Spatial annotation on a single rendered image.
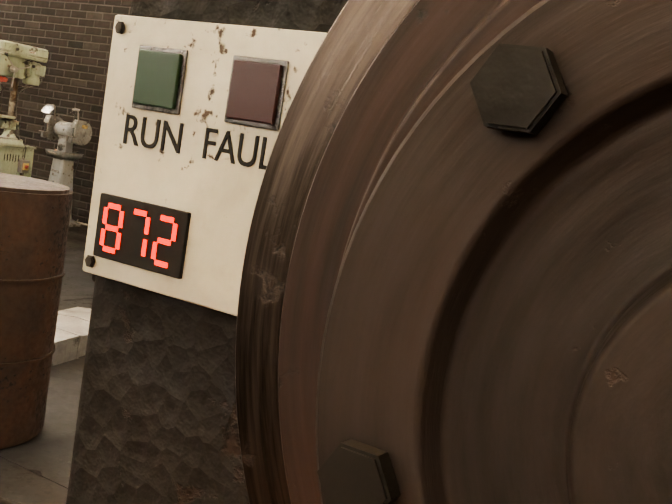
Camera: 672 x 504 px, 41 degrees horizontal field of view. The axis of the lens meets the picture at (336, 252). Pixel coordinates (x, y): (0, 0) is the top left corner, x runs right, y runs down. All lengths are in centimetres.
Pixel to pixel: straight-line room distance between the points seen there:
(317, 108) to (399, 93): 5
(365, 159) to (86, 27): 921
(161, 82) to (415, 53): 29
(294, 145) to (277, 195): 2
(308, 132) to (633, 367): 19
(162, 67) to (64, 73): 908
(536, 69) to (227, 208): 36
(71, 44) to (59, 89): 47
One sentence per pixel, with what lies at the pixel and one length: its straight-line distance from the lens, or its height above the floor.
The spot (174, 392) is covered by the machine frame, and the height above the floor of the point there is 99.
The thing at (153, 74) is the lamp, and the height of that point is 120.
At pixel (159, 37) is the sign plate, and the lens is 62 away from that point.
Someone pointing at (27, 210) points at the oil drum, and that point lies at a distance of 306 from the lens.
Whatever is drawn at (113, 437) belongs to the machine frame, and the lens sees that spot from 68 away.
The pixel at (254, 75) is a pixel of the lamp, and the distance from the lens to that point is 56.
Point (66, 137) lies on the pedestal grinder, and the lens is 900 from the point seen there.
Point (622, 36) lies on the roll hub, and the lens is 24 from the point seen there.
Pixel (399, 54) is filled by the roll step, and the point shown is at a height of 121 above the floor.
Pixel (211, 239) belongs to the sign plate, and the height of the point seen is 110.
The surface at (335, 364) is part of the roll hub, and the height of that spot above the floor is 111.
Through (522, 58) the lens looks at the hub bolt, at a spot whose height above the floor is 121.
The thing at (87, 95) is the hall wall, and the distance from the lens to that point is 941.
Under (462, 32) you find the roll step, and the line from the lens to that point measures 33.
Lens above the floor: 118
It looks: 7 degrees down
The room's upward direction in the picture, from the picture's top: 9 degrees clockwise
